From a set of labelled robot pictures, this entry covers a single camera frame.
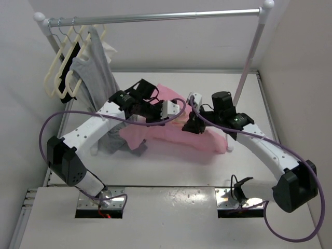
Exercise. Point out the beige plastic hanger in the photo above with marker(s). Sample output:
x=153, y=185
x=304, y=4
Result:
x=180, y=121

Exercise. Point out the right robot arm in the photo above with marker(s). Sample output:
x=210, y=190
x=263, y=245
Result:
x=294, y=183

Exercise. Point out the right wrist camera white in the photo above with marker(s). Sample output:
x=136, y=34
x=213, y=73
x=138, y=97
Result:
x=194, y=99

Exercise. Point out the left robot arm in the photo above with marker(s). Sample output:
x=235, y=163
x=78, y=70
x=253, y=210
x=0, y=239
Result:
x=64, y=154

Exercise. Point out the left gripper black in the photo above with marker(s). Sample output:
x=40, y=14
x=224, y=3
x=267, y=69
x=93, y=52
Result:
x=157, y=119

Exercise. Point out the cream hanger far right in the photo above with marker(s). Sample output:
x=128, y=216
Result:
x=101, y=29

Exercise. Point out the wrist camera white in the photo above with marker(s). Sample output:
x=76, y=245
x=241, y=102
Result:
x=194, y=99
x=171, y=107

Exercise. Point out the metal base plate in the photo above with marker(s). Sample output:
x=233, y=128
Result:
x=225, y=202
x=113, y=199

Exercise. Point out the cream hanger with grey shirt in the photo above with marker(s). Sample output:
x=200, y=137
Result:
x=69, y=76

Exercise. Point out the grey t shirt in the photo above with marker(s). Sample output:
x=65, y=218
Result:
x=98, y=85

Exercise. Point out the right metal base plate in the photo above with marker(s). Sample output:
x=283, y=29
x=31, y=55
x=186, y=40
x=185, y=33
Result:
x=225, y=202

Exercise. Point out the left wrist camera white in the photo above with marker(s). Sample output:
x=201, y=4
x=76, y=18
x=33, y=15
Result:
x=171, y=107

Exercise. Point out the white clothes rack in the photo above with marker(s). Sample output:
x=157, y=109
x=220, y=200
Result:
x=262, y=12

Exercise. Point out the cream hanger outer left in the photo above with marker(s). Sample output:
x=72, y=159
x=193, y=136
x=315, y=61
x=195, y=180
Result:
x=52, y=72

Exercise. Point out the pink t shirt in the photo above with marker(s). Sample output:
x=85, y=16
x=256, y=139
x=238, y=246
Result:
x=209, y=141

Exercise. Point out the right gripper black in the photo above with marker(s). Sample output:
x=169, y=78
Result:
x=194, y=124

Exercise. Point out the white cloth on hanger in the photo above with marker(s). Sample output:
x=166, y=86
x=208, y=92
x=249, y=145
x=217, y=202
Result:
x=109, y=51

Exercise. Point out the cream hanger middle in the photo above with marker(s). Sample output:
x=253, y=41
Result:
x=59, y=80

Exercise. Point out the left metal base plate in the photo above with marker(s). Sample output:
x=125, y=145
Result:
x=113, y=199

